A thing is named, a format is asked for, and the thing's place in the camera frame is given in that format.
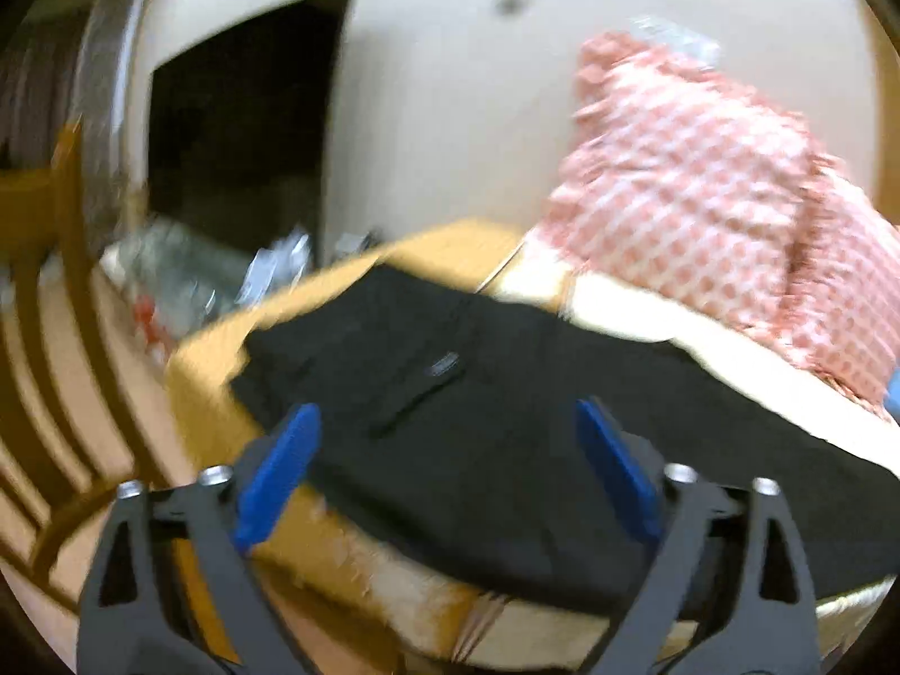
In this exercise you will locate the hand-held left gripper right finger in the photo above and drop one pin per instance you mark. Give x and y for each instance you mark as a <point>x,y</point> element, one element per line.
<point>619,467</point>

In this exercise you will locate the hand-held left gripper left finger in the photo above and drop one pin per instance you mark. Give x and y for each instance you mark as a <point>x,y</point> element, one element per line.
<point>278,467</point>

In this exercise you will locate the black pants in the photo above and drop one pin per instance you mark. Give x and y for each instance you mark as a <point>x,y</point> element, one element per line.
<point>492,429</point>

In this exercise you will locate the yellow and cream blanket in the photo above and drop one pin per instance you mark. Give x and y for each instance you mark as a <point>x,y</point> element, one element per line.
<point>394,576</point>

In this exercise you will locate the clutter of plastic bags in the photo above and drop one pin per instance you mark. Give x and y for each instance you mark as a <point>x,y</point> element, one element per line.
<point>204,274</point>

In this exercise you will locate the wooden chair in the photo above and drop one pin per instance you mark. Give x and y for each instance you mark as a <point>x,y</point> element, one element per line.
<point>49,337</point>

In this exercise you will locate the pink checkered pillow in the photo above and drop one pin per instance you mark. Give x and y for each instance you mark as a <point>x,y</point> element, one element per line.
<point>840,302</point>
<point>685,211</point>

